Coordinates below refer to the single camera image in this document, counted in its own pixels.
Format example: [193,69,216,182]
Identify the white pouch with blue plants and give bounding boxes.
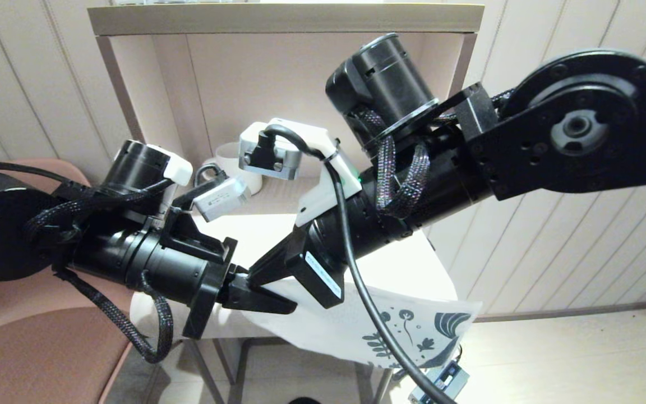
[239,278,483,370]

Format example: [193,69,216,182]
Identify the white ribbed mug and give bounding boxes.
[199,142,264,195]

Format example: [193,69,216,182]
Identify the grey power adapter brick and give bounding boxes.
[408,361,469,404]

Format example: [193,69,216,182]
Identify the brown upholstered chair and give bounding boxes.
[0,159,150,404]

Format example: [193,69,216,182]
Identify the light wooden shelf desk unit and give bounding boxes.
[87,4,485,226]

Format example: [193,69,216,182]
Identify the speckled braided right arm cable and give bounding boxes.
[357,90,517,220]

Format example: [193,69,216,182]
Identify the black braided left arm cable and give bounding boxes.
[23,180,174,364]

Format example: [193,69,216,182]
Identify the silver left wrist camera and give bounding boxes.
[193,178,251,223]

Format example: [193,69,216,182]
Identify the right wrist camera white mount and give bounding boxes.
[238,118,363,228]

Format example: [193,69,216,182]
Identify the black left camera cable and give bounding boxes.
[195,163,228,187]

